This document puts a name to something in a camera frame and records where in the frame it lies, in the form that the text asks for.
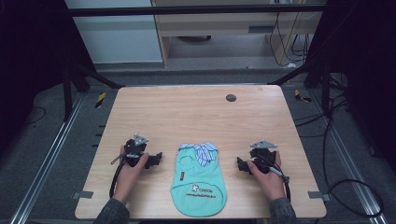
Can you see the black horizontal frame bar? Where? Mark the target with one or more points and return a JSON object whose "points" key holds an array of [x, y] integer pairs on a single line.
{"points": [[186, 10]]}

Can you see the grey round table grommet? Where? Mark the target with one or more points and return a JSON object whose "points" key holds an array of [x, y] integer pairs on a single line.
{"points": [[231, 98]]}

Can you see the yellow black hazard tape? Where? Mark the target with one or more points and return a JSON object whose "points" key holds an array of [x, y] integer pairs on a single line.
{"points": [[100, 100], [301, 97]]}

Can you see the light wooden desk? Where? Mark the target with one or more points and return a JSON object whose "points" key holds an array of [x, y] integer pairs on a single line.
{"points": [[218, 25]]}

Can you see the black metal stand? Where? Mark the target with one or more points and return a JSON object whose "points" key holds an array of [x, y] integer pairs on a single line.
{"points": [[67, 93], [326, 90]]}

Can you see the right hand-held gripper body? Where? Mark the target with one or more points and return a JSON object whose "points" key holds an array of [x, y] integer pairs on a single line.
{"points": [[263, 154]]}

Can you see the person's left hand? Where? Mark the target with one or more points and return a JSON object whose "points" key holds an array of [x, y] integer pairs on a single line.
{"points": [[127, 180]]}

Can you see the mint green pet shirt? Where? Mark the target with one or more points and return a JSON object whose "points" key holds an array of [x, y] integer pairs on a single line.
{"points": [[198, 186]]}

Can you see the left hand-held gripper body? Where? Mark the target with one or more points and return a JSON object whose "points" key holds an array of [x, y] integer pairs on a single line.
{"points": [[134, 148]]}

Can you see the person's right hand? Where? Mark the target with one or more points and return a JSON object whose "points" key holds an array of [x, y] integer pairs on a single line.
{"points": [[270, 183]]}

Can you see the black curtain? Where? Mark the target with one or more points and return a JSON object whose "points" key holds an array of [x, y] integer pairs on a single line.
{"points": [[367, 62], [31, 56]]}

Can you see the aluminium floor rail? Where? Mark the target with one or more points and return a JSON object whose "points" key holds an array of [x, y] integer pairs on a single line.
{"points": [[46, 161], [348, 161]]}

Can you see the grey metal table bracket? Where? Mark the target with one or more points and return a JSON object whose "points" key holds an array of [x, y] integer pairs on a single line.
{"points": [[83, 195], [317, 195]]}

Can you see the white cabinet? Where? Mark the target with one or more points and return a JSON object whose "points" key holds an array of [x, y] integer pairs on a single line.
{"points": [[118, 40]]}

